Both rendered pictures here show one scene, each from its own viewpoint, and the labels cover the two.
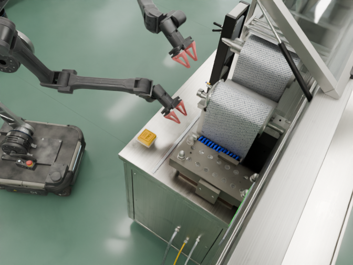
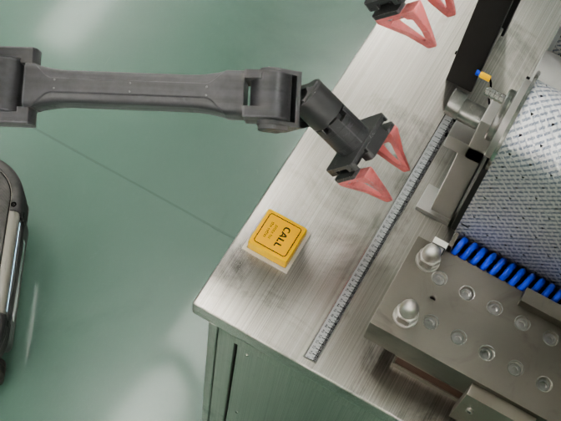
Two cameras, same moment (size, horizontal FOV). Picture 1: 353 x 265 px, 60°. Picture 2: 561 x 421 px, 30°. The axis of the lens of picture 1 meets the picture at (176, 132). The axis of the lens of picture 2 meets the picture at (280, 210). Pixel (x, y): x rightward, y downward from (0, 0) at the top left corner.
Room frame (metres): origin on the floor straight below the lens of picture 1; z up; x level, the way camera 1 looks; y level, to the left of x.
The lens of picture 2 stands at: (0.17, 0.23, 2.40)
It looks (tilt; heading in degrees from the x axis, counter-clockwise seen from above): 63 degrees down; 354
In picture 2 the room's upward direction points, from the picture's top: 11 degrees clockwise
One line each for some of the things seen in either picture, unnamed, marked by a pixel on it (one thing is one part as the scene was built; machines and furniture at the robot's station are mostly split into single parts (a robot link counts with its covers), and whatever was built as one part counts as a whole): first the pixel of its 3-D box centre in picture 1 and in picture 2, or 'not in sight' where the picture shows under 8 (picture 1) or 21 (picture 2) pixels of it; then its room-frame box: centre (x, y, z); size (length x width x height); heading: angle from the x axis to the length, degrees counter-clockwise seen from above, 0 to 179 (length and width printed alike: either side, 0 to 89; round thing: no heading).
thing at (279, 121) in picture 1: (280, 122); not in sight; (0.81, -0.40, 1.28); 0.06 x 0.05 x 0.02; 64
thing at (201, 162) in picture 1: (215, 171); (512, 352); (0.70, -0.20, 1.00); 0.40 x 0.16 x 0.06; 64
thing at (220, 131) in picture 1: (226, 135); (544, 242); (0.83, -0.22, 1.11); 0.23 x 0.01 x 0.18; 64
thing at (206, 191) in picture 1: (207, 192); (490, 418); (0.62, -0.18, 0.96); 0.10 x 0.03 x 0.11; 64
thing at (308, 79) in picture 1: (304, 77); not in sight; (1.04, -0.51, 1.33); 0.07 x 0.07 x 0.07; 64
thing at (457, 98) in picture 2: (200, 92); (455, 103); (1.00, -0.08, 1.18); 0.04 x 0.02 x 0.04; 154
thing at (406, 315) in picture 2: (182, 154); (408, 310); (0.73, -0.04, 1.05); 0.04 x 0.04 x 0.04
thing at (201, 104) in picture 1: (202, 113); (457, 159); (0.99, -0.11, 1.05); 0.06 x 0.05 x 0.31; 64
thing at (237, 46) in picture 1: (239, 47); not in sight; (1.17, -0.22, 1.33); 0.06 x 0.06 x 0.06; 64
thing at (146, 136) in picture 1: (146, 136); (277, 238); (0.89, 0.14, 0.91); 0.07 x 0.07 x 0.02; 64
